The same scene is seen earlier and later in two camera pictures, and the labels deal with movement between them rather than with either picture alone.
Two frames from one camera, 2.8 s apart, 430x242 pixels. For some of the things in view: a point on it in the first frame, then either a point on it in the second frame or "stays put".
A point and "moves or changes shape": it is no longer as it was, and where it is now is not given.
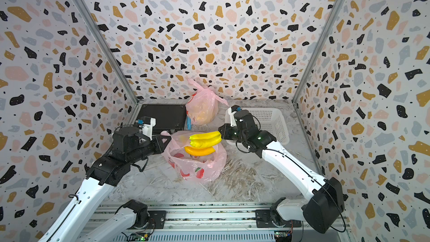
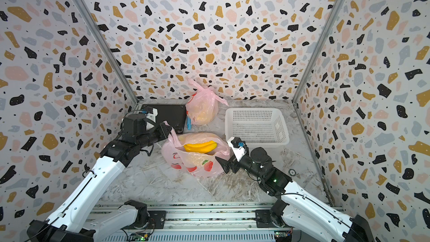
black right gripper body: x=234 y=133 -> x=248 y=166
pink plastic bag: x=202 y=106 stays put
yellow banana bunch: x=206 y=140 -> x=203 y=148
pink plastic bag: x=193 y=168 moves or changes shape
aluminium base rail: x=236 y=223 stays put
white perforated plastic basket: x=271 y=120 stays put
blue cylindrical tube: x=188 y=123 stays put
